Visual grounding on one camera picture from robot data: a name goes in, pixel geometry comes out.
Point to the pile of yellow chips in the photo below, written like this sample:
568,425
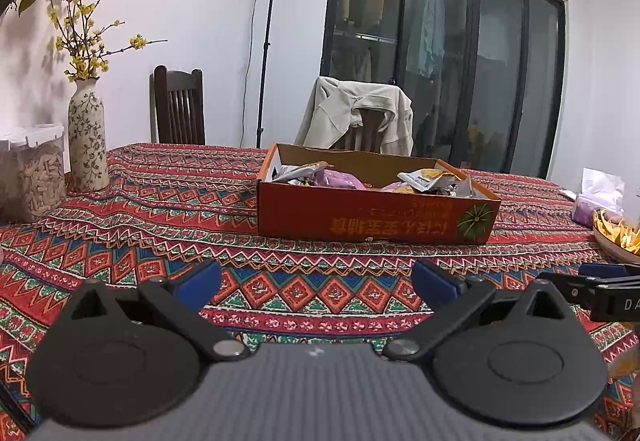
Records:
625,232

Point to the yellow flower branches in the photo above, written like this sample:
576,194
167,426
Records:
80,56

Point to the pink packet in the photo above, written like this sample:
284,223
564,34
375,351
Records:
340,180

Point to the dark wooden chair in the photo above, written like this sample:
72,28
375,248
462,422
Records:
177,81

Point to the red patterned tablecloth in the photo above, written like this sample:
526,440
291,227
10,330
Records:
150,221

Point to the crinkled silver packet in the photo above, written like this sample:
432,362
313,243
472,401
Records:
462,188

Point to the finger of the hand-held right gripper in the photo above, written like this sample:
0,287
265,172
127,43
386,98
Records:
567,290
610,271

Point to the woven bowl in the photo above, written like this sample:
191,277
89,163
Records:
607,245

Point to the hanging light blue garment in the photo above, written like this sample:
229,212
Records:
427,31

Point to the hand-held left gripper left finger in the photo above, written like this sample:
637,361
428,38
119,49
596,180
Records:
200,278

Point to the brown wooden chair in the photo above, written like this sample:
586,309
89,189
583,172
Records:
370,131

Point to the pink tissue pack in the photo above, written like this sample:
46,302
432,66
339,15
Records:
600,186

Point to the orange cardboard box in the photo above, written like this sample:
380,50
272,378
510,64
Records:
350,216

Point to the white silver packet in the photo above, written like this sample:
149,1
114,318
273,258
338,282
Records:
300,172

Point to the floral ceramic vase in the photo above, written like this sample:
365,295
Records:
87,141

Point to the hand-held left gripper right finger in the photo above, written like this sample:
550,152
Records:
435,283

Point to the beige jacket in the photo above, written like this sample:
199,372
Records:
340,106

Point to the clear plastic snack container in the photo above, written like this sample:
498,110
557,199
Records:
35,181

